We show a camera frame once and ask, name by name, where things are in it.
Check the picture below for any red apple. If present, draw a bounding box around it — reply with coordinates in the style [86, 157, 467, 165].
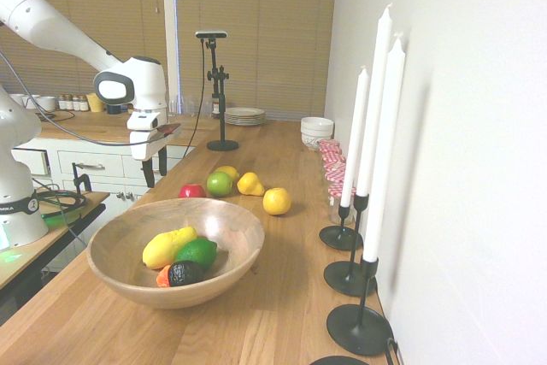
[178, 183, 208, 199]

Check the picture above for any black avocado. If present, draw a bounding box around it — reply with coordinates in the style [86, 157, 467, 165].
[167, 260, 205, 288]

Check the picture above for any thin arm cable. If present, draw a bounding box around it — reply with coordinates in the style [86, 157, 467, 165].
[0, 51, 166, 147]

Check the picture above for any long white taper candle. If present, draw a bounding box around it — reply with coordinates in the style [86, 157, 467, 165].
[356, 2, 394, 198]

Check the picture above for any clear drinking glasses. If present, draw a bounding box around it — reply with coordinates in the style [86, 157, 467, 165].
[167, 94, 203, 118]

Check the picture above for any stack of white plates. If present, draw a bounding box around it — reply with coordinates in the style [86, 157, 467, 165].
[223, 107, 267, 127]

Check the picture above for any dark red wrist camera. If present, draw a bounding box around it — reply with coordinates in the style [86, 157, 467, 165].
[154, 122, 183, 143]

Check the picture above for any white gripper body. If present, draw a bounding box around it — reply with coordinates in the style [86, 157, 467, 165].
[126, 109, 170, 162]

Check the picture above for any black camera cable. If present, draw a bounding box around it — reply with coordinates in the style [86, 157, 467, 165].
[181, 38, 207, 161]

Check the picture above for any white patterned ceramic bowl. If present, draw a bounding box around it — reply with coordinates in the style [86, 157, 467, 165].
[301, 132, 332, 152]

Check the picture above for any round yellow fruit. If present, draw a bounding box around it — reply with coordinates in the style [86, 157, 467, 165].
[262, 186, 292, 216]

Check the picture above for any green apple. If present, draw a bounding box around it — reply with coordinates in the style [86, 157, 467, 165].
[206, 171, 234, 198]

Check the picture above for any coiled black cable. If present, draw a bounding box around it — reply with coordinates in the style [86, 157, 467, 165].
[32, 178, 90, 221]

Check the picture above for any yellow lemon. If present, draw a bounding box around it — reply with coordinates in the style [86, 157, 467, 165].
[215, 165, 241, 183]

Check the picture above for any black round lid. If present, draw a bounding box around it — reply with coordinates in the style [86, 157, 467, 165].
[309, 355, 371, 365]

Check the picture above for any black candle holder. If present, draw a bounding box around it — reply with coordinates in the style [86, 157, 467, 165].
[319, 204, 364, 251]
[323, 192, 378, 297]
[326, 255, 395, 357]

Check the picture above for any brown window blind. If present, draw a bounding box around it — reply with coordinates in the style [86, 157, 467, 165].
[0, 0, 168, 100]
[175, 0, 339, 122]

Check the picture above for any small orange toy vegetable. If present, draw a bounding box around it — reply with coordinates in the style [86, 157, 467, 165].
[156, 264, 173, 288]

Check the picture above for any yellow mango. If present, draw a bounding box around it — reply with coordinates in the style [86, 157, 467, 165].
[142, 226, 198, 271]

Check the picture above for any large wooden bowl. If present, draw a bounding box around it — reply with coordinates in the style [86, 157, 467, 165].
[86, 197, 266, 309]

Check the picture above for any black table clamp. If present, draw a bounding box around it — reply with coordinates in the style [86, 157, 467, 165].
[71, 162, 92, 193]

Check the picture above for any green lime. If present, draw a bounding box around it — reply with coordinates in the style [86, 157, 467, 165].
[174, 238, 218, 273]

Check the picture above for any black round-base camera stand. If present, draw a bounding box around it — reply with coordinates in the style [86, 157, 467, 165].
[200, 38, 240, 153]

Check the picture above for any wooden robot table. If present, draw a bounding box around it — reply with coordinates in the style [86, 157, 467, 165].
[0, 188, 108, 326]

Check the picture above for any black power cable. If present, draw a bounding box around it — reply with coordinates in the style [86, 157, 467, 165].
[383, 336, 402, 365]

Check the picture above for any yellow pear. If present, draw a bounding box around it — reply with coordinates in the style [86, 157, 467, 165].
[237, 171, 266, 197]

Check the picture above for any white cabinet wooden counter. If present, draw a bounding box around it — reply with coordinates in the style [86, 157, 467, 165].
[11, 109, 223, 229]

